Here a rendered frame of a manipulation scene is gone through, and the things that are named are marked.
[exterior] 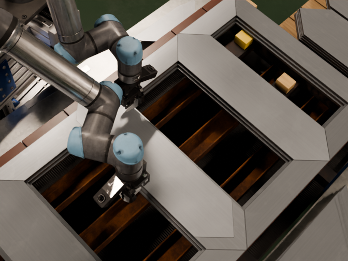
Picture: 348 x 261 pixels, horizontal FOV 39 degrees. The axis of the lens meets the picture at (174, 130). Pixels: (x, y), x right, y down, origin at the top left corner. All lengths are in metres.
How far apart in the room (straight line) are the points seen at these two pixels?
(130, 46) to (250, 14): 0.75
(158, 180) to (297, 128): 0.54
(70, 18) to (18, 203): 0.60
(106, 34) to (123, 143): 0.41
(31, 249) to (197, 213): 0.52
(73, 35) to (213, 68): 0.63
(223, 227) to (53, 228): 0.53
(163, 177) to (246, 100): 0.43
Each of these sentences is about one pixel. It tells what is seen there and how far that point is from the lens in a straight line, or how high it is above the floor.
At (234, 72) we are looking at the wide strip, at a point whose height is 0.85.
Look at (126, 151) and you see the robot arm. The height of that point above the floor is 1.26.
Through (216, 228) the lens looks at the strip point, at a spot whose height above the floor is 0.85.
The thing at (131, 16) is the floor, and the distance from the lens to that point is 3.12.
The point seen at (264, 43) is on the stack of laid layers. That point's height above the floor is 0.83.
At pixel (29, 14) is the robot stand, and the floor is 1.04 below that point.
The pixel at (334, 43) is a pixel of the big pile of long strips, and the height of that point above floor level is 0.85.
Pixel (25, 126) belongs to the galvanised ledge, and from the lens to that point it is 1.95.
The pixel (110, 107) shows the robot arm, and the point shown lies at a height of 1.23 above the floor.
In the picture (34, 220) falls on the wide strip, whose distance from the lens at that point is 1.61.
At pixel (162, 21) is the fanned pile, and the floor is 0.72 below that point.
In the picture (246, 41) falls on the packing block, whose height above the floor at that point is 0.81.
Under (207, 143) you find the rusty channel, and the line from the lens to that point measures 1.90.
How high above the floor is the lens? 2.36
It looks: 62 degrees down
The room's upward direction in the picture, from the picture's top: 10 degrees clockwise
